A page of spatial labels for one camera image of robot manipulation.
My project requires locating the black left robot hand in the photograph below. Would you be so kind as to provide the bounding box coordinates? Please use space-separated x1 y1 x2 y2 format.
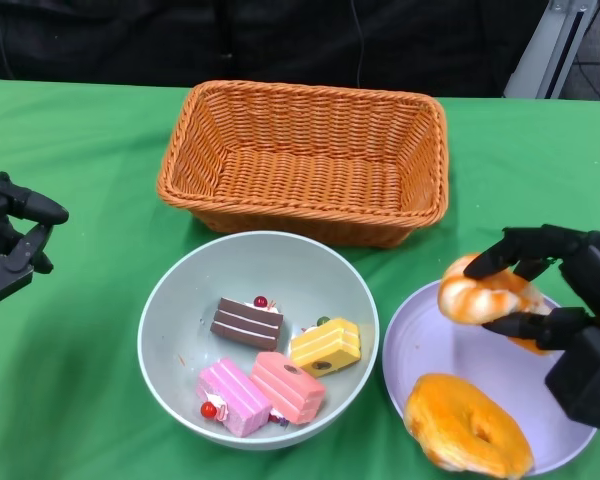
0 171 70 306

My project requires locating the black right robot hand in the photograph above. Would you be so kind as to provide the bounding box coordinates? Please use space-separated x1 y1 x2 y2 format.
462 224 600 435

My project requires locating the orange white ring bread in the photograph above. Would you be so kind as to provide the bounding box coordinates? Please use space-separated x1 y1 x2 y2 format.
438 253 554 355

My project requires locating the grey-green bowl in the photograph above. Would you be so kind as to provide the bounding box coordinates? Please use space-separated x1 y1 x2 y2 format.
137 230 380 451

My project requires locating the orange glazed twisted bread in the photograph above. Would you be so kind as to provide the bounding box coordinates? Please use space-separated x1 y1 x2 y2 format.
403 372 535 479

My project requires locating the lavender plate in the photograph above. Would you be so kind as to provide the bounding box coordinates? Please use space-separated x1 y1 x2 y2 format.
381 278 599 476

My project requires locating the brown chocolate toy cake slice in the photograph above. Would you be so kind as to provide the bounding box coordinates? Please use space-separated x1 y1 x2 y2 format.
208 295 285 351

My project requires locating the pink toy cake slice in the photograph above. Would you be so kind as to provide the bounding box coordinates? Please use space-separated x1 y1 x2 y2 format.
196 357 274 439

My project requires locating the yellow toy cake slice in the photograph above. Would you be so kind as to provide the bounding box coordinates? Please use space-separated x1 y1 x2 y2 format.
289 314 362 379

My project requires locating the coral toy cake slice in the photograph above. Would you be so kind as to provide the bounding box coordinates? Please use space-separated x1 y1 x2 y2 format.
249 351 327 426

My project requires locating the orange wicker basket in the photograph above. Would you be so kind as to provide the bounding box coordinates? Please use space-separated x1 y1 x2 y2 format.
155 79 450 250

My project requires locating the green tablecloth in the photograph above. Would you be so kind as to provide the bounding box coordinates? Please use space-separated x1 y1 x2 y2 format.
0 75 600 480

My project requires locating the black backdrop curtain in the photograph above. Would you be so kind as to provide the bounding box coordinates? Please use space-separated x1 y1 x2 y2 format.
0 0 551 99

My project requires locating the aluminium frame post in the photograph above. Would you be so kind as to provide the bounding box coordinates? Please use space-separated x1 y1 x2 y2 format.
502 0 600 101

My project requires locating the black hanging cable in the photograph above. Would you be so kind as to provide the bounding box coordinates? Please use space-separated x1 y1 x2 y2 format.
348 0 368 89

